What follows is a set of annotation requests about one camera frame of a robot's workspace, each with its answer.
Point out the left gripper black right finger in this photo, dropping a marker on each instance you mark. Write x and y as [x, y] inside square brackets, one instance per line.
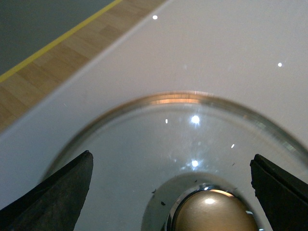
[282, 196]

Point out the glass pot lid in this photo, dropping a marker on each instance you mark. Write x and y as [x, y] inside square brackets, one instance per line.
[178, 158]

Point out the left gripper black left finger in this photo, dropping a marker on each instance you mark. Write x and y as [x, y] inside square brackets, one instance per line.
[55, 204]

